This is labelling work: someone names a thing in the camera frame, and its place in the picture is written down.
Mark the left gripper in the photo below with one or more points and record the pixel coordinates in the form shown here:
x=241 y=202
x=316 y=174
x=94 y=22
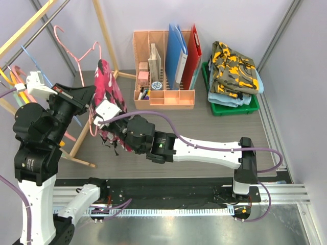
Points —
x=80 y=97

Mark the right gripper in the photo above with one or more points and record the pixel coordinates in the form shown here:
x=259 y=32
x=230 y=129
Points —
x=111 y=125

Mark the red patterned trousers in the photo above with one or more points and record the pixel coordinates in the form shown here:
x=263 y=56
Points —
x=107 y=89

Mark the pink wire hanger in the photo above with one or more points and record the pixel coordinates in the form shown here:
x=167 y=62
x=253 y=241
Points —
x=76 y=58

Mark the yellow hanger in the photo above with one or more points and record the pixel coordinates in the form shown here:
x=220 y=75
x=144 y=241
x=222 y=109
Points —
x=26 y=98

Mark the olive yellow patterned trousers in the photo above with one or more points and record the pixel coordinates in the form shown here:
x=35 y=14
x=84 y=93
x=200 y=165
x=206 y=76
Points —
x=233 y=74

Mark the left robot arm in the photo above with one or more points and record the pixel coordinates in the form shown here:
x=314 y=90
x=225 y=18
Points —
x=39 y=132

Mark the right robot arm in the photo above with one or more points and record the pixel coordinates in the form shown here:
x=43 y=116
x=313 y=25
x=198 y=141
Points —
x=161 y=147

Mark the pens in organizer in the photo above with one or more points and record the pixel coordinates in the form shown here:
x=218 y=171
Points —
x=144 y=94

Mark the peach desk organizer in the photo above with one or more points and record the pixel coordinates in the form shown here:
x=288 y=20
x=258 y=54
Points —
x=162 y=99

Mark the pink cube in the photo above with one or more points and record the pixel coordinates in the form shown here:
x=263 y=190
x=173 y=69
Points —
x=143 y=78

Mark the round blue patterned tin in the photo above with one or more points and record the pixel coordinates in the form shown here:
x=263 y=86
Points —
x=156 y=85

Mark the tan cube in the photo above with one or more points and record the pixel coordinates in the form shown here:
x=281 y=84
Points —
x=143 y=66

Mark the wooden block book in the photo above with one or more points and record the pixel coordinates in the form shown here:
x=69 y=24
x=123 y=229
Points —
x=154 y=63

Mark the blue folder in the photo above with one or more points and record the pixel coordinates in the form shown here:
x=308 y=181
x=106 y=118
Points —
x=176 y=56

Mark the green plastic tray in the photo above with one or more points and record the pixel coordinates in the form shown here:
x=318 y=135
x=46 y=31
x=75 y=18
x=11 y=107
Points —
x=220 y=110

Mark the red folder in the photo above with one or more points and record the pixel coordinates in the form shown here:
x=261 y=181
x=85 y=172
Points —
x=193 y=61

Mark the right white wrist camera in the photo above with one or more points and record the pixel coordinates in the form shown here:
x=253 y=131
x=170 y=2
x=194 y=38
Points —
x=104 y=112

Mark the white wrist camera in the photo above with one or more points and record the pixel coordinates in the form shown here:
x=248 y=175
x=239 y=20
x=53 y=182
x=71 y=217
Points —
x=104 y=112
x=35 y=86

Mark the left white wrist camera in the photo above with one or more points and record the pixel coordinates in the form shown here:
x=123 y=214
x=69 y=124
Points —
x=35 y=86

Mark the metal rack rail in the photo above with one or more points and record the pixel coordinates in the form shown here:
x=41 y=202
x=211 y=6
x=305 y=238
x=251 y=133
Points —
x=20 y=27

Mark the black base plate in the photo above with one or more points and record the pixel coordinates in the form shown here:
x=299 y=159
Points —
x=179 y=193

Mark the aluminium frame post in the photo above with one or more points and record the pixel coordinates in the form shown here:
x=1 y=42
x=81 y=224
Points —
x=291 y=11

